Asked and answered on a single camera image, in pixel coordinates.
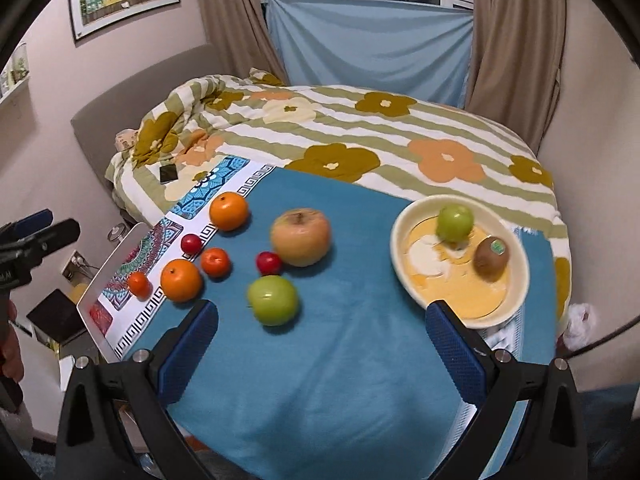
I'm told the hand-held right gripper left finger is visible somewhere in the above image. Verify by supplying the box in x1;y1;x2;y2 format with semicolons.
56;299;219;480

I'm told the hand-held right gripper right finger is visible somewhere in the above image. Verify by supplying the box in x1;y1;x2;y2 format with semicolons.
425;300;588;480

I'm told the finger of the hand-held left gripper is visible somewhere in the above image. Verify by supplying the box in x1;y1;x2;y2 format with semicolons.
12;208;54;235
0;218;81;267

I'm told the cream and yellow bowl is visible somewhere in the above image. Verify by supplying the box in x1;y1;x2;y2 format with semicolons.
390;195;530;330

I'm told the large orange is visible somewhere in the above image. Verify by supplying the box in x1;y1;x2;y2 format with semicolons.
209;191;250;232
160;258;204;303

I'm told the green apple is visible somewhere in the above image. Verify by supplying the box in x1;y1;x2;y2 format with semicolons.
247;275;300;327
437;204;474;244

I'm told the large red-yellow apple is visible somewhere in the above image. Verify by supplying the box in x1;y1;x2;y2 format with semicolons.
270;208;332;267

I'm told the person's left hand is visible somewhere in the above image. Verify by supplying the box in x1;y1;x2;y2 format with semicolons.
0;327;25;385

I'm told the dark box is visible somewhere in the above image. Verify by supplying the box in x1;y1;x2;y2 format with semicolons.
27;290;88;345

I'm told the brown kiwi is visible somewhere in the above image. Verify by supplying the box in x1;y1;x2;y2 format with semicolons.
473;235;511;279

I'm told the blue patterned tablecloth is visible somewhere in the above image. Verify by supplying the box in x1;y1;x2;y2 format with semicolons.
90;155;558;480

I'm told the white crumpled bag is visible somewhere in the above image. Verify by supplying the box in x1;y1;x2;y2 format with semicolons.
562;302;601;351

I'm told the grey bed headboard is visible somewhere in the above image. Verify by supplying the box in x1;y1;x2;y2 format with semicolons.
70;42;216;181

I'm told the floral striped blanket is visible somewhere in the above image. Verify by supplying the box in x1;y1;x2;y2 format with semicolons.
105;67;573;321

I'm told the beige curtain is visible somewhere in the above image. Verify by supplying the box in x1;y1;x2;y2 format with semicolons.
465;0;568;153
192;0;288;86

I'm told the light blue hanging cloth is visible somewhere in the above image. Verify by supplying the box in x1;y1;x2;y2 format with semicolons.
265;0;475;111

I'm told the wall socket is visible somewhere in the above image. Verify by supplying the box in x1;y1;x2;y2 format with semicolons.
62;250;96;281

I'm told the white wall shelf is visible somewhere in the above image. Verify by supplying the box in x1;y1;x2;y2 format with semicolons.
0;42;38;106

